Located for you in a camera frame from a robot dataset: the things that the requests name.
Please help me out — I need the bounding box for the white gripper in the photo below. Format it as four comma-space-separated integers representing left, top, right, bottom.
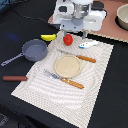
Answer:
53, 0, 107, 37

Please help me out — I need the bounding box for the white toy fish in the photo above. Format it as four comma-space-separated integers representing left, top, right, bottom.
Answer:
79, 40, 98, 49

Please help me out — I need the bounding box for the red toy tomato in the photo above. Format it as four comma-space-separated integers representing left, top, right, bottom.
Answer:
63, 34, 73, 46

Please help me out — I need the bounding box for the yellow toy banana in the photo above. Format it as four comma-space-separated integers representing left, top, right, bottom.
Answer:
41, 34, 57, 41

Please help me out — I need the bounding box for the brown toy sausage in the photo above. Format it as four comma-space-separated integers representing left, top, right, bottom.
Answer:
3, 76, 28, 81

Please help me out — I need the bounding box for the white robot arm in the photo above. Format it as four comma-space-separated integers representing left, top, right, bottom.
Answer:
53, 0, 107, 38

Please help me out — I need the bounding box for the beige bowl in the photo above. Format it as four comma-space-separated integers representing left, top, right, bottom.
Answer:
117, 4, 128, 30

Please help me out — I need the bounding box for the tan round plate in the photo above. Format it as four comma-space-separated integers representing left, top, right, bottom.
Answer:
54, 55, 81, 78

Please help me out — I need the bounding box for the grey frying pan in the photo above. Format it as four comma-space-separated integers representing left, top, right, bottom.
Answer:
2, 39, 47, 66

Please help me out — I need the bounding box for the beige woven placemat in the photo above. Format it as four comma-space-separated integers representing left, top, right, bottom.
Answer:
12, 31, 113, 128

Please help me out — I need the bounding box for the knife with orange handle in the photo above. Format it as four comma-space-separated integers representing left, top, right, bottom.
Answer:
57, 49, 96, 63

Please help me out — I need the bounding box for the fork with orange handle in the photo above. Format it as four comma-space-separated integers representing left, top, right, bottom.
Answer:
44, 69, 84, 89

